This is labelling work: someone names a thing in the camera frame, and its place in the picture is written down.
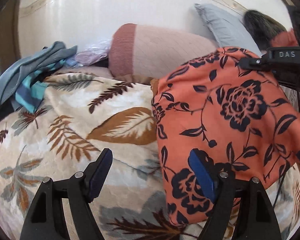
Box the orange floral garment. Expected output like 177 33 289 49
152 47 300 226

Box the grey blue clothes pile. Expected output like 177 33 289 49
0 41 77 108

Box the dark furry object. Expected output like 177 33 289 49
243 10 286 50

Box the light grey pillow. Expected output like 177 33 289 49
194 4 262 56

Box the cream leaf-print fleece blanket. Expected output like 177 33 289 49
0 73 300 239

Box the teal striped cloth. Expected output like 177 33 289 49
15 59 65 113

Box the pink bolster pillow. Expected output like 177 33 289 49
108 23 217 78

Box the clear plastic bag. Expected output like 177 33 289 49
65 39 111 68

